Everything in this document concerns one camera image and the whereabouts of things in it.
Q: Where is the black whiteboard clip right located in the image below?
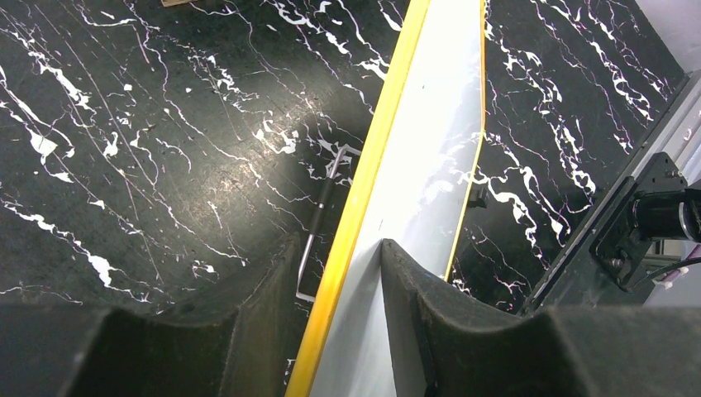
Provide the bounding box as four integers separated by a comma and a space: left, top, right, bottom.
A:
466, 187, 489, 208

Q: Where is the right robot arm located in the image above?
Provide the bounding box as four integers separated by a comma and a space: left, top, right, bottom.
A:
589, 152, 700, 293

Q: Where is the orange framed whiteboard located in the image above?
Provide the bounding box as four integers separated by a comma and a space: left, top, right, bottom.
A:
286, 1, 486, 396

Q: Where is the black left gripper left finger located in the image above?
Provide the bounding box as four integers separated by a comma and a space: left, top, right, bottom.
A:
1, 234, 300, 396

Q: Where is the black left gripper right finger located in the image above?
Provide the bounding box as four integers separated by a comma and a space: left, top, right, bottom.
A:
380, 239, 700, 396

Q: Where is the aluminium frame rail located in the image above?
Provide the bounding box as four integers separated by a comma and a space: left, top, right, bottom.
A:
634, 69, 700, 184

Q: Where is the wooden board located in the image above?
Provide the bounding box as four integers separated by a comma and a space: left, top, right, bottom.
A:
161, 0, 197, 7

